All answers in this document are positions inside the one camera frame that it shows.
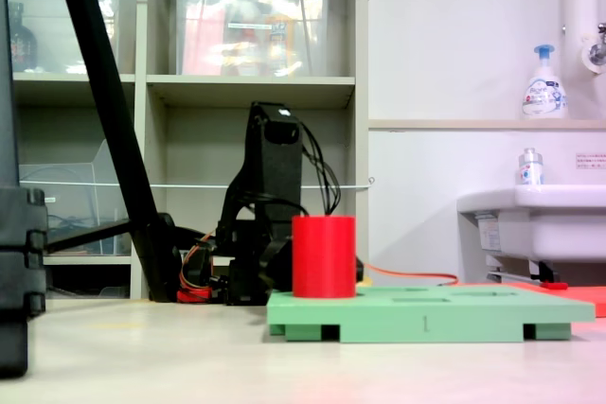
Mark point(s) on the white sink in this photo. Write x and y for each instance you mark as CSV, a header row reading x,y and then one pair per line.
x,y
558,229

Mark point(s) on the bottle with orange label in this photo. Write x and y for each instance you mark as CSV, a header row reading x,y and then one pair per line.
x,y
280,30

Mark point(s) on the clear file box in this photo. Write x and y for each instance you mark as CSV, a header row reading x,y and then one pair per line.
x,y
71,196

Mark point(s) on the notched black tripod leg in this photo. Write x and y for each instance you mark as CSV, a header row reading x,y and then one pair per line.
x,y
14,281

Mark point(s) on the pink package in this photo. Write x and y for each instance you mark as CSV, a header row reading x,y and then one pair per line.
x,y
203,44

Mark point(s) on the white soap pump bottle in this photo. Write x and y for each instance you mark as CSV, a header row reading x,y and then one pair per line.
x,y
544,96

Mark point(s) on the red cylinder block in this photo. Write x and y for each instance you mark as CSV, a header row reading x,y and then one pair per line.
x,y
324,257

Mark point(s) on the small red bar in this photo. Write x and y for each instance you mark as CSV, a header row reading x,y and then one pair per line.
x,y
555,286

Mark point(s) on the metal faucet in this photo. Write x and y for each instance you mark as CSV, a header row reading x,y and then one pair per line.
x,y
597,51

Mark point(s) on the small clear bottle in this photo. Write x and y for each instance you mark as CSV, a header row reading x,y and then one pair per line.
x,y
530,170

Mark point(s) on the dark glass bottle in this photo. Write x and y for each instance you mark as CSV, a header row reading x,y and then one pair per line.
x,y
23,44

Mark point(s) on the black tripod brace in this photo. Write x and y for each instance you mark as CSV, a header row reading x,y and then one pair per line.
x,y
90,235

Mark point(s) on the black sink support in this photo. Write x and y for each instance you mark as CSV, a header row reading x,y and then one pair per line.
x,y
547,272

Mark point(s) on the green shape sorter board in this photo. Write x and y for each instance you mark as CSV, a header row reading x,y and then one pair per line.
x,y
473,319

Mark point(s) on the clear plastic bin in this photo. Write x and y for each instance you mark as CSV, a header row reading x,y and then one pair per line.
x,y
57,35
312,44

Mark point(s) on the beige shelf unit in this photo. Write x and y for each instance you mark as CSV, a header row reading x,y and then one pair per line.
x,y
362,92

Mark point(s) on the red base mount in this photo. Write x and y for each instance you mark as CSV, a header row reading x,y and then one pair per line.
x,y
194,295

